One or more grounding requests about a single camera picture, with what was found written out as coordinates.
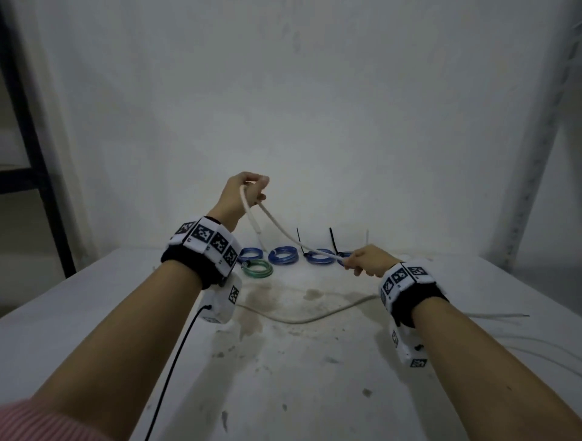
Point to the white perforated shelf upright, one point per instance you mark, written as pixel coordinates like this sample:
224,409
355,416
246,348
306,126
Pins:
532,136

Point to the black marker wristband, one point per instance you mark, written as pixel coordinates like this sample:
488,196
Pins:
191,263
414,300

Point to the black metal frame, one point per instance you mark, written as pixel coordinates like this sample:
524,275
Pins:
32,172

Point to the left black marker wristband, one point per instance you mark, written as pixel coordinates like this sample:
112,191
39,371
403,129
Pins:
191,263

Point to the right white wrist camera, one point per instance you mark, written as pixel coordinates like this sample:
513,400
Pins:
407,350

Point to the person's left forearm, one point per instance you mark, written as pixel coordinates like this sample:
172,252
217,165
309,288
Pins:
113,345

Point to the person's right hand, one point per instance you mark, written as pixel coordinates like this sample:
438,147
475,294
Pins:
373,261

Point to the pink sleeve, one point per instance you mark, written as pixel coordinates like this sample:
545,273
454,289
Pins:
50,422

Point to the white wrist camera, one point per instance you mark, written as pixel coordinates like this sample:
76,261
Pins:
407,350
220,304

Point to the person's left hand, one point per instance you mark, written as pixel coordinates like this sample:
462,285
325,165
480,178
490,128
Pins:
234,200

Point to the right black marker wristband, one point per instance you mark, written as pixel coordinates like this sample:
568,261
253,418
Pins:
414,300

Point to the person's right forearm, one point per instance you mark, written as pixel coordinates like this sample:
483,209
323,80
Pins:
491,372

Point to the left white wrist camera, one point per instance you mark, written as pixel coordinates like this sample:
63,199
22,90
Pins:
220,304

